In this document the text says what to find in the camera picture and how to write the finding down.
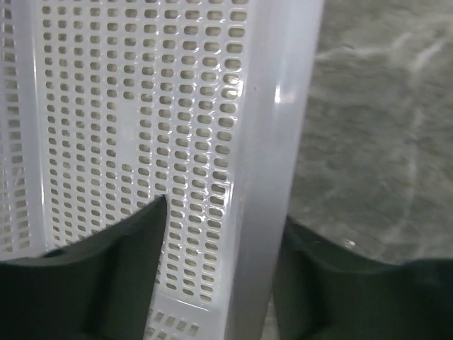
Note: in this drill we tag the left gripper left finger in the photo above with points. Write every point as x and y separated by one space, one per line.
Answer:
98 288

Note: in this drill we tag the white perforated plastic basket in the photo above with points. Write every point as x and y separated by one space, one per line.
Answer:
107 105

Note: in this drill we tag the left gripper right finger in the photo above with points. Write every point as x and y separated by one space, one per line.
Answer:
324 291

